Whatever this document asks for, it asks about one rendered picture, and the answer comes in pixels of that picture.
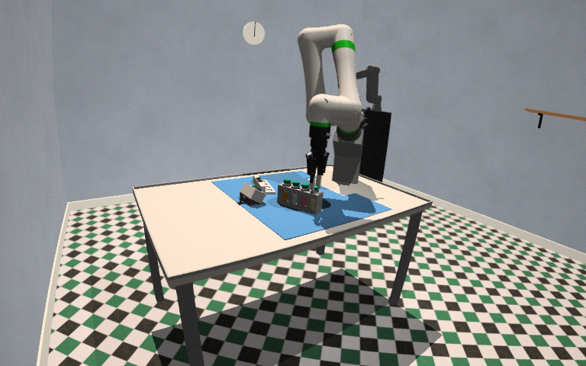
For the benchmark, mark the blue flat mat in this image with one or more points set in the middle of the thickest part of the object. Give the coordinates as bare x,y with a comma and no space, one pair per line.
289,222

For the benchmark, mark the small sloping desk with blue and green keys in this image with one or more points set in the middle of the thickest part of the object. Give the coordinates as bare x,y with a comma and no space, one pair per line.
251,195

